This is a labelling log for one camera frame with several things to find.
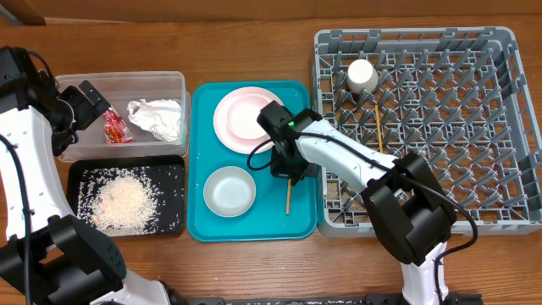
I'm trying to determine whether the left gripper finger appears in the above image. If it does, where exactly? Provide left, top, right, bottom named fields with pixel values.
left=61, top=86, right=83, bottom=102
left=79, top=80, right=111, bottom=119

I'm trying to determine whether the wooden chopstick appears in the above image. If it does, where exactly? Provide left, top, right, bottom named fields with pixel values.
left=374, top=104, right=384, bottom=153
left=285, top=179, right=292, bottom=215

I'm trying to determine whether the red snack wrapper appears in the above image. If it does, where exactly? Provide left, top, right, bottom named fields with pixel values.
left=103, top=107, right=134, bottom=143

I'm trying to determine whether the large pink plate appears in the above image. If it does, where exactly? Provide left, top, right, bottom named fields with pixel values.
left=213, top=86, right=283, bottom=154

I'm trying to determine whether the white napkin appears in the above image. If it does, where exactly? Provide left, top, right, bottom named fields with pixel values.
left=127, top=99, right=182, bottom=141

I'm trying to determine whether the grey bowl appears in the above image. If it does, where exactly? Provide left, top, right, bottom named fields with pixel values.
left=203, top=166, right=257, bottom=218

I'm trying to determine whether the small pink plate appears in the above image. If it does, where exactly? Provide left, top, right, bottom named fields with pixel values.
left=225, top=92, right=272, bottom=140

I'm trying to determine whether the white rice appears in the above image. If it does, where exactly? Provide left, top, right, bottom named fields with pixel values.
left=75, top=165, right=184, bottom=236

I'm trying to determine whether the white cup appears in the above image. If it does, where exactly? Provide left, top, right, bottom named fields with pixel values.
left=346, top=59, right=379, bottom=94

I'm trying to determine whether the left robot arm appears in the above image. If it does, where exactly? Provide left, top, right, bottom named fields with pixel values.
left=1, top=46, right=183, bottom=304

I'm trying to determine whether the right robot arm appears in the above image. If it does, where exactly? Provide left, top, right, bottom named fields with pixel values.
left=257, top=101, right=456, bottom=304

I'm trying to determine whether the black plastic tray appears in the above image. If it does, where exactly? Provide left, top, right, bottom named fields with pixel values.
left=62, top=154, right=187, bottom=241

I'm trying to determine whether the grey dish rack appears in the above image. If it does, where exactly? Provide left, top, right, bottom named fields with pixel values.
left=312, top=27, right=541, bottom=236

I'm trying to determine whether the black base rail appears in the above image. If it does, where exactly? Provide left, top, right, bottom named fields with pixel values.
left=186, top=292, right=484, bottom=305

